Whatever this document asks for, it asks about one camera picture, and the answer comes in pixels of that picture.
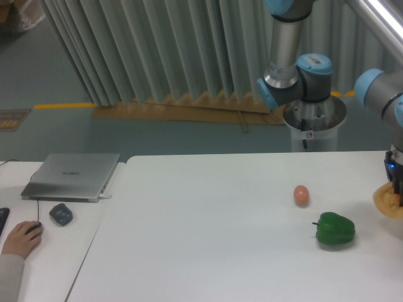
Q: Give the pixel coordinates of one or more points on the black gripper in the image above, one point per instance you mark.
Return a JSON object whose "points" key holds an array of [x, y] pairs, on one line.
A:
{"points": [[394, 174]]}

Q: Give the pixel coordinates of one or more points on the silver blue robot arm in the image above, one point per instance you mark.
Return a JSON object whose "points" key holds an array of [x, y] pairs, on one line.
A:
{"points": [[301, 84]]}

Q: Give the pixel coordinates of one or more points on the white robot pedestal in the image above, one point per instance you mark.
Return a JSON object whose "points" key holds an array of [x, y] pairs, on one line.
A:
{"points": [[314, 126]]}

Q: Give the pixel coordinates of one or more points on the pale green pleated curtain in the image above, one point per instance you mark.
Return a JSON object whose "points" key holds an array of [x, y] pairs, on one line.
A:
{"points": [[125, 50]]}

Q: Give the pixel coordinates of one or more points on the brown egg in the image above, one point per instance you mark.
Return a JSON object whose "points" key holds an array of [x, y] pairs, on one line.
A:
{"points": [[301, 196]]}

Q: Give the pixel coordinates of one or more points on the dark grey round device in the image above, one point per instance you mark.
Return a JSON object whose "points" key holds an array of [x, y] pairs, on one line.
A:
{"points": [[61, 214]]}

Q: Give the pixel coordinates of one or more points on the silver closed laptop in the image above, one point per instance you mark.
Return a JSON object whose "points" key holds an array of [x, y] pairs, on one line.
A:
{"points": [[72, 177]]}

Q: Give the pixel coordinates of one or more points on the green bell pepper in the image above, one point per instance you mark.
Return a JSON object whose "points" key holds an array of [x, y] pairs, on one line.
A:
{"points": [[334, 229]]}

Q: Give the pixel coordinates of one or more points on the black keyboard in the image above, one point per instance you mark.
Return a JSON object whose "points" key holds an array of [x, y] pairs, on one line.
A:
{"points": [[4, 214]]}

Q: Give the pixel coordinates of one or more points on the beige sleeved forearm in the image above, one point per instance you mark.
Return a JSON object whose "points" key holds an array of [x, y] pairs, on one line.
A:
{"points": [[11, 276]]}

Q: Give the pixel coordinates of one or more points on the golden brown bread loaf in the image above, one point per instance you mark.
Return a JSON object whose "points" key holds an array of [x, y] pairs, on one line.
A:
{"points": [[388, 202]]}

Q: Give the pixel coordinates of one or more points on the brown cardboard sheet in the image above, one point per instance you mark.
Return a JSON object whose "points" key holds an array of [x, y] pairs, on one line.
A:
{"points": [[246, 111]]}

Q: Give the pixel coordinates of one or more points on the person's bare hand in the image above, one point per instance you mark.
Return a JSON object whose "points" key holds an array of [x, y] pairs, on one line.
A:
{"points": [[18, 243]]}

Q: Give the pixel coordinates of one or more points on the black computer mouse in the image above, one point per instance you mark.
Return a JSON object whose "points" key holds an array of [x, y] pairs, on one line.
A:
{"points": [[34, 227]]}

